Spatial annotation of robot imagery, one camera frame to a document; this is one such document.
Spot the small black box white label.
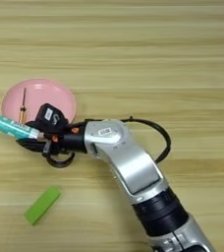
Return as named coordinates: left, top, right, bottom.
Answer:
left=33, top=102, right=70, bottom=134

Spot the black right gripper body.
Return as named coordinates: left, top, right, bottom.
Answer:
left=40, top=122, right=88, bottom=158

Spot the green rectangular block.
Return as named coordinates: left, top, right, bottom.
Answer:
left=24, top=185, right=62, bottom=226

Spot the pink round plate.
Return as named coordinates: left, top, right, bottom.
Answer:
left=0, top=78, right=78, bottom=128

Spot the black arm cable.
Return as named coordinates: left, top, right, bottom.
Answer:
left=84, top=115, right=172, bottom=164

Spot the white teal glue stick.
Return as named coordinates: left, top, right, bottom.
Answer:
left=0, top=109, right=45, bottom=141

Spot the black tape roll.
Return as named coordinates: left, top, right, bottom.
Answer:
left=44, top=152, right=76, bottom=169

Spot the small orange handle screwdriver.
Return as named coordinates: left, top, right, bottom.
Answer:
left=18, top=87, right=28, bottom=124

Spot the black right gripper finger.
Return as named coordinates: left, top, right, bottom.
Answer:
left=16, top=137, right=51, bottom=154
left=24, top=120, right=41, bottom=130

